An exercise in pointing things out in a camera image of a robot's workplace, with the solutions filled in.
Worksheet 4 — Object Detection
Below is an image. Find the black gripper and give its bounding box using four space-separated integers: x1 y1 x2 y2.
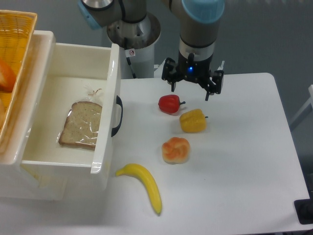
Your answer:
161 52 224 101

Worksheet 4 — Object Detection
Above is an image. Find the yellow woven basket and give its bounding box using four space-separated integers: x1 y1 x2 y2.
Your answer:
0 10 37 151

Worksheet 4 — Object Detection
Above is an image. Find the yellow banana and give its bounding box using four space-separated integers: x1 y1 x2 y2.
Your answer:
115 163 162 215

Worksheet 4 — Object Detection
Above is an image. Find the bagged bread slice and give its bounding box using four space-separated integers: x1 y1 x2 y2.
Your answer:
58 84 103 151

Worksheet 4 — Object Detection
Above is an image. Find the white top drawer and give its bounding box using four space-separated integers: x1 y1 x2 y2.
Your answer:
22 43 121 175

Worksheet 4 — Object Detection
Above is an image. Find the orange bread roll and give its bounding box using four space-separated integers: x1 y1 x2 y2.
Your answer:
161 137 191 164

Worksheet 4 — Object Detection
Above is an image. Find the orange fruit in basket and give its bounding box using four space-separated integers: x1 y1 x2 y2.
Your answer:
0 59 16 93

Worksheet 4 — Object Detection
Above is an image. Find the yellow bell pepper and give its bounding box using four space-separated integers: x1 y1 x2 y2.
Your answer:
179 109 207 133

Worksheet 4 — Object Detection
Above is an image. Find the white frame at right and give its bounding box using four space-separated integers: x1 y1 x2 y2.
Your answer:
289 85 313 132

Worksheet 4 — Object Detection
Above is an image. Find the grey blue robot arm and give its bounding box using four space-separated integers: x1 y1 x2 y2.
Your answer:
78 0 225 100

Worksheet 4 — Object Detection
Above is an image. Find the red bell pepper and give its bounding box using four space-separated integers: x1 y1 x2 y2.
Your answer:
158 94 186 114

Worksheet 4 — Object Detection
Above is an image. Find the white drawer cabinet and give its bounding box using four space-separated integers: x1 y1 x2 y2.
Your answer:
0 31 122 200

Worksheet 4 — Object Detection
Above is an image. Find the black device at edge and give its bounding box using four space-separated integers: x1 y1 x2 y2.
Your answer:
294 199 313 225

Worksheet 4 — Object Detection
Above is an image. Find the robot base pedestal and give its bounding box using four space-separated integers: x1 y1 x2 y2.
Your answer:
107 12 161 79

